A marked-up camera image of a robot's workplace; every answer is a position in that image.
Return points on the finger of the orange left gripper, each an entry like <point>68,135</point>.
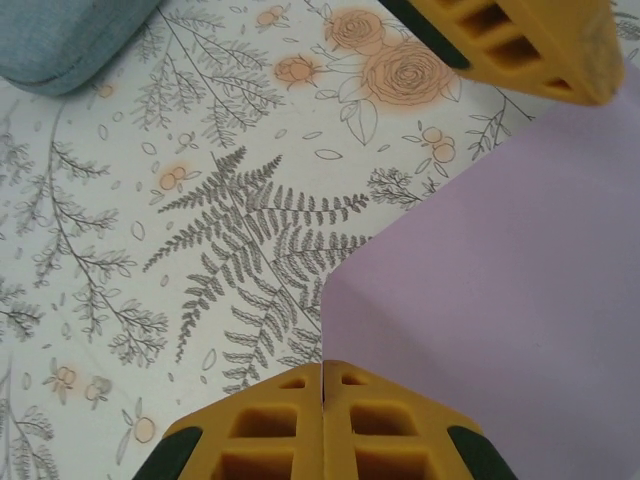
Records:
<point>550,45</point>

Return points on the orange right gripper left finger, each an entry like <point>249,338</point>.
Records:
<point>250,430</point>

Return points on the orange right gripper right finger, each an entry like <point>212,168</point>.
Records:
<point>400,430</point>

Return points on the purple paper sheet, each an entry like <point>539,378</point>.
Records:
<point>500,250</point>

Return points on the floral printed tablecloth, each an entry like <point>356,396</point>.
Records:
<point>100,250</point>

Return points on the blue-grey fabric case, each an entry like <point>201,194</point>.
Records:
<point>60,40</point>

